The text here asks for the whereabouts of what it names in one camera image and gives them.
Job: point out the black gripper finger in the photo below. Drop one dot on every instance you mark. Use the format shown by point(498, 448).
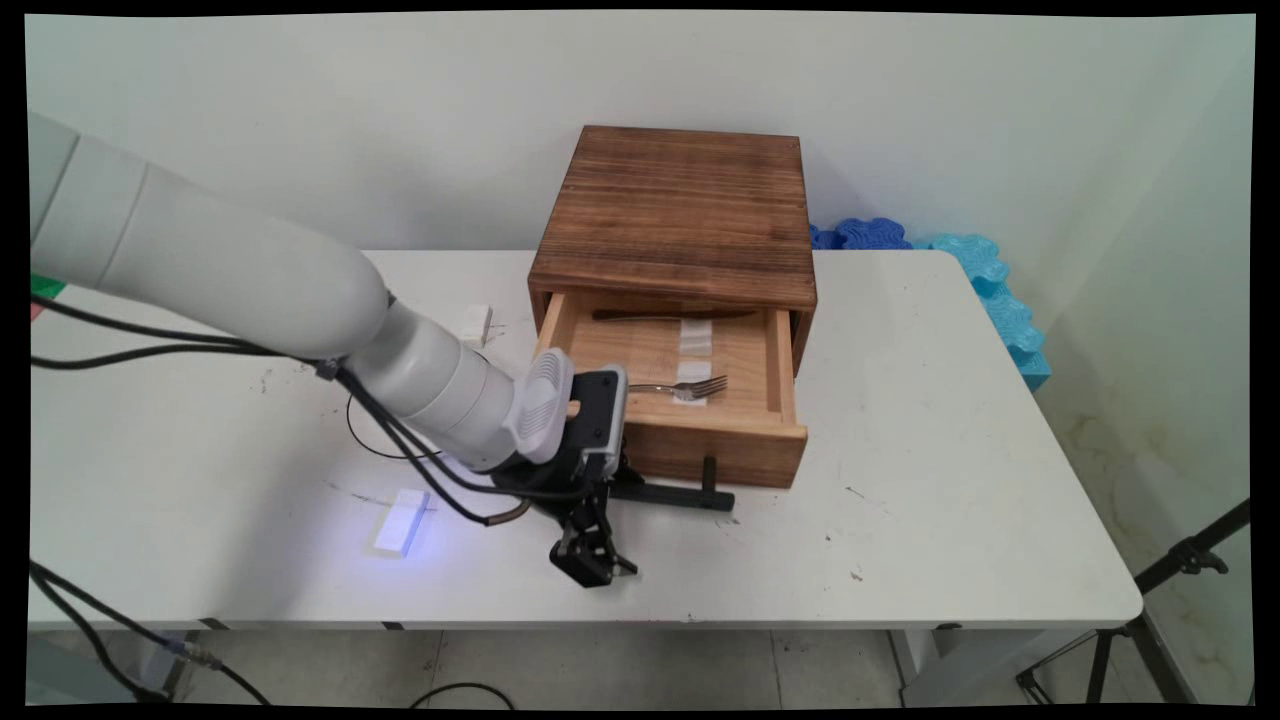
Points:
point(612, 545)
point(580, 555)

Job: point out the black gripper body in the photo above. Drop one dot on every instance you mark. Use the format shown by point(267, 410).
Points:
point(560, 480)

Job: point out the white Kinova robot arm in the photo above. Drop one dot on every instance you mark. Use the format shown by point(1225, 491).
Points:
point(230, 270)

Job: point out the silver fork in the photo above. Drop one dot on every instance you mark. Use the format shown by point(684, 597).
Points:
point(690, 386)

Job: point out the white rectangular block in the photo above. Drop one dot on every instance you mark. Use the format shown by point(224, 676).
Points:
point(400, 522)
point(477, 325)

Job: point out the white tape strip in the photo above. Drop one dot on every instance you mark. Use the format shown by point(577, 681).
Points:
point(692, 368)
point(696, 338)

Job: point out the white plate with black rim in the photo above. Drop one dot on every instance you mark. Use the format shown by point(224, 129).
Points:
point(365, 437)

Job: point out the dark wooden cabinet box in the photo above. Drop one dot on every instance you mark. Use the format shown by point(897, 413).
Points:
point(680, 210)

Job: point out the white table leg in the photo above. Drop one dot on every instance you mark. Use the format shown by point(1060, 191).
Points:
point(950, 665)
point(170, 665)

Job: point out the dark blue foam mat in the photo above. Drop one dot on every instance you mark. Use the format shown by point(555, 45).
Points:
point(865, 235)

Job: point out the light blue foam mat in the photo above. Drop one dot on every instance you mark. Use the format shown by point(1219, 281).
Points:
point(1005, 310)

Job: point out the black tripod stand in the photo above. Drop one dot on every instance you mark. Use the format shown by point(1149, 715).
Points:
point(1150, 600)

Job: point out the green foam mat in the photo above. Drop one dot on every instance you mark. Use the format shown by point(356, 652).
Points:
point(45, 286)

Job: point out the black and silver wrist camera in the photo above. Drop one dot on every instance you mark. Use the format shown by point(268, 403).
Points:
point(598, 420)

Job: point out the white vented camera mount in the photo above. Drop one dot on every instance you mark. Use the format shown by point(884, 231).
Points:
point(540, 405)

